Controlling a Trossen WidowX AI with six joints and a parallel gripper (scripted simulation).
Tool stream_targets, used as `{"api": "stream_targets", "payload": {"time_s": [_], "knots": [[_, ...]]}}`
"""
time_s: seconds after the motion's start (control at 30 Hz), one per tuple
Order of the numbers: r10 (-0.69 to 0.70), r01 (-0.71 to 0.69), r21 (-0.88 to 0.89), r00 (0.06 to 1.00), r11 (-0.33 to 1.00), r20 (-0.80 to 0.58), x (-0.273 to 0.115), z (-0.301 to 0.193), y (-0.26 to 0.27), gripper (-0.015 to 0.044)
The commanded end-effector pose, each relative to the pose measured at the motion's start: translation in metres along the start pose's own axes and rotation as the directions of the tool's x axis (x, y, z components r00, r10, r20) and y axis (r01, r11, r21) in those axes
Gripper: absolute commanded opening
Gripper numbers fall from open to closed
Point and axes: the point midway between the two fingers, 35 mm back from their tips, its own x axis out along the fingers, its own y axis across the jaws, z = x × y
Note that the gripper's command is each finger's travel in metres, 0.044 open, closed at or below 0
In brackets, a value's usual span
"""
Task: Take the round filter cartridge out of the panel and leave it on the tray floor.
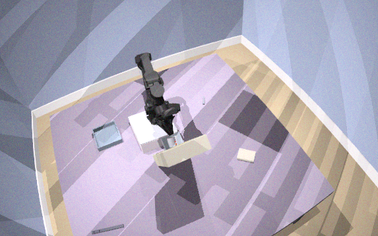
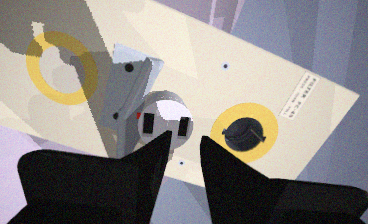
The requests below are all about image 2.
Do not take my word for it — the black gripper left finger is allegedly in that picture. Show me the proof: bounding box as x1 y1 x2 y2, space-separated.
17 130 172 224

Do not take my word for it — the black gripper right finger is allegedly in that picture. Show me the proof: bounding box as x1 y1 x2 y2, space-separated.
200 135 368 224

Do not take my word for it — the beige service panel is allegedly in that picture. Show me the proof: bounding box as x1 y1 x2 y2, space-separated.
0 0 360 187

